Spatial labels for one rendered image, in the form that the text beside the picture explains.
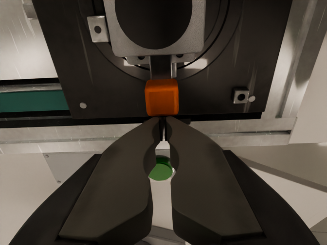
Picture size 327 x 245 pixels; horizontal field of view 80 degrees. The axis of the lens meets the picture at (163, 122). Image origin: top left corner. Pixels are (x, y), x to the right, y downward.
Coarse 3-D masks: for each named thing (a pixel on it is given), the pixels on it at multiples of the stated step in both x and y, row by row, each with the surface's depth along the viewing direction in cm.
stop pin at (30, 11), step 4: (24, 4) 19; (28, 4) 19; (32, 4) 19; (24, 8) 19; (28, 8) 19; (32, 8) 19; (28, 12) 19; (32, 12) 19; (28, 16) 19; (32, 16) 19; (36, 16) 19
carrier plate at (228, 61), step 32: (32, 0) 18; (64, 0) 18; (256, 0) 18; (288, 0) 18; (64, 32) 19; (256, 32) 19; (64, 64) 21; (96, 64) 21; (224, 64) 21; (256, 64) 21; (96, 96) 23; (128, 96) 23; (192, 96) 23; (224, 96) 23; (256, 96) 23
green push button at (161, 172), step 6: (156, 162) 29; (162, 162) 29; (168, 162) 29; (156, 168) 29; (162, 168) 29; (168, 168) 29; (150, 174) 30; (156, 174) 30; (162, 174) 30; (168, 174) 29; (162, 180) 30
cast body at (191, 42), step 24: (120, 0) 7; (144, 0) 7; (168, 0) 7; (192, 0) 8; (120, 24) 8; (144, 24) 8; (168, 24) 8; (192, 24) 9; (120, 48) 9; (144, 48) 9; (168, 48) 9; (192, 48) 9
